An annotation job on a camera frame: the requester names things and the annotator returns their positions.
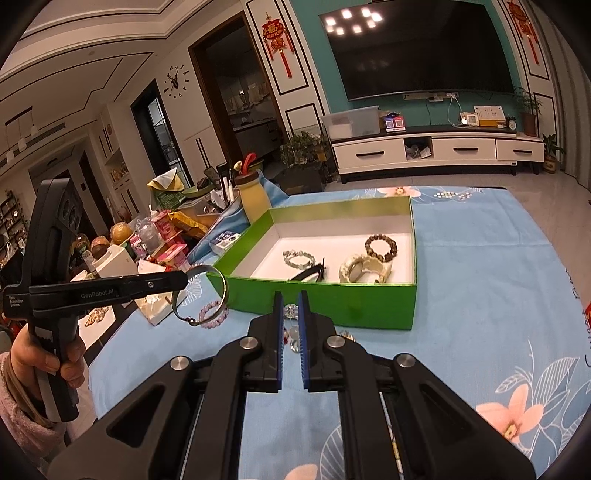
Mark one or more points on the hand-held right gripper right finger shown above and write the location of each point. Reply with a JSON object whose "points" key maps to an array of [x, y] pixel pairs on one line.
{"points": [[303, 341]]}

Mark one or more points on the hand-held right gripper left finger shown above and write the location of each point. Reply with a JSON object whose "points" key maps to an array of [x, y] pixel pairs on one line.
{"points": [[278, 341]]}

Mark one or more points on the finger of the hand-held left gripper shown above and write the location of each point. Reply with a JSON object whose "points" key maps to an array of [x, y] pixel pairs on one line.
{"points": [[157, 282]]}

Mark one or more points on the dark blue wristwatch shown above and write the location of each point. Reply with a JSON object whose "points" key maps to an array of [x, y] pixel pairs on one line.
{"points": [[307, 273]]}

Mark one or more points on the silver bangle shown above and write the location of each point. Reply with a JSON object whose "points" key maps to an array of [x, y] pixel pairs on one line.
{"points": [[225, 287]]}

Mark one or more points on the green cardboard box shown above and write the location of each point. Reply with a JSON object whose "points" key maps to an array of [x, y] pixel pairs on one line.
{"points": [[369, 304]]}

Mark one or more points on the cream wristwatch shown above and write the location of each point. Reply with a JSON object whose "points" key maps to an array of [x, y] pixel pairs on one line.
{"points": [[369, 267]]}

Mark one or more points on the person's left forearm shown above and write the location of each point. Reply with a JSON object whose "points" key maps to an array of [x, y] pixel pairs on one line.
{"points": [[23, 424]]}

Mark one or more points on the person's left hand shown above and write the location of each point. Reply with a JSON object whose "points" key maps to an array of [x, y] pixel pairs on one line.
{"points": [[73, 360]]}

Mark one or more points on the tissue pack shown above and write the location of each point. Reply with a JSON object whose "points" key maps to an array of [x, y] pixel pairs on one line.
{"points": [[159, 310]]}

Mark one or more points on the pink snack packet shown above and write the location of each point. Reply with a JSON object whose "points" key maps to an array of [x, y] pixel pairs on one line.
{"points": [[162, 226], [173, 256]]}

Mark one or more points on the clear plastic jar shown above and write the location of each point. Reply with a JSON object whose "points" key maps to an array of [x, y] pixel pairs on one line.
{"points": [[147, 235]]}

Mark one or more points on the white cardboard box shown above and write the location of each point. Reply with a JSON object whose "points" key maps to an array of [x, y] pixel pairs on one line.
{"points": [[113, 258]]}

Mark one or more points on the white printed card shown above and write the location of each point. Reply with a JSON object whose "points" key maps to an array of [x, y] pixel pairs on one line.
{"points": [[99, 318]]}

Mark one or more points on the yellow round fruit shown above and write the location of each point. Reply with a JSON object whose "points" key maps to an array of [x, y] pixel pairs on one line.
{"points": [[121, 232]]}

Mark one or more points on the brown round fruit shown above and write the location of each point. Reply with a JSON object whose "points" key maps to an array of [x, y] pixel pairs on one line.
{"points": [[99, 247]]}

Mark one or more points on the yellow snack bag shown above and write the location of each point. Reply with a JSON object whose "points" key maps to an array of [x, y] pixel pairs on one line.
{"points": [[187, 221]]}

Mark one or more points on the white plastic box dark label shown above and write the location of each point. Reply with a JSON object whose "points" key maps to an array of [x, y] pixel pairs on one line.
{"points": [[226, 241]]}

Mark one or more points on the green carton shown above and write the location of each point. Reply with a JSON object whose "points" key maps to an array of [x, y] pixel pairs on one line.
{"points": [[171, 198]]}

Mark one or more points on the yellow cloth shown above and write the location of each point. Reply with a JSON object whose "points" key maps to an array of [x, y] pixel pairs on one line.
{"points": [[166, 182]]}

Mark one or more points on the yellow jar with brown lid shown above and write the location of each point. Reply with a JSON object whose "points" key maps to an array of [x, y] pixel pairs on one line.
{"points": [[253, 201]]}

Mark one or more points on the blue floral tablecloth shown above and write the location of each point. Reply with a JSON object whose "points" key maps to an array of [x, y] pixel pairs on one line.
{"points": [[461, 323]]}

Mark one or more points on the leafy plant on dark stand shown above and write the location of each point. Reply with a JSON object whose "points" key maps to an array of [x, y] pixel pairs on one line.
{"points": [[302, 152]]}

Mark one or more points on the clear storage bin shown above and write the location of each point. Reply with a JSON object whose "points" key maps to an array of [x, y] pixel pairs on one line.
{"points": [[351, 122]]}

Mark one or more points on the white television cabinet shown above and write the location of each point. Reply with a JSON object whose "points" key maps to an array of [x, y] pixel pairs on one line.
{"points": [[461, 150]]}

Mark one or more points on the white and yellow card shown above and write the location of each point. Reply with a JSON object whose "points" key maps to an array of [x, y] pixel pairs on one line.
{"points": [[491, 114]]}

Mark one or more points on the black alarm clock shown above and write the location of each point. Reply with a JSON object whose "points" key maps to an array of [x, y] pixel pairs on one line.
{"points": [[511, 123]]}

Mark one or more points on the small potted plant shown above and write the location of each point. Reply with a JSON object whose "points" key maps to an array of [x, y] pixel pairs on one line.
{"points": [[551, 154]]}

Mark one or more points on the black television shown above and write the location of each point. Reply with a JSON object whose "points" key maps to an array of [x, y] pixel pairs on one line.
{"points": [[415, 46]]}

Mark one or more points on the tall potted plant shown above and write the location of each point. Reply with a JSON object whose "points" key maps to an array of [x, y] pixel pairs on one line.
{"points": [[528, 110]]}

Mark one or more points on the black wall clock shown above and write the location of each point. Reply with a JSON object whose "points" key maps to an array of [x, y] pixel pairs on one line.
{"points": [[176, 81]]}

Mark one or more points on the red knot wall ornament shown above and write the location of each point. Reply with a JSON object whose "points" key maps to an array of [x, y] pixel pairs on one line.
{"points": [[524, 25], [277, 39]]}

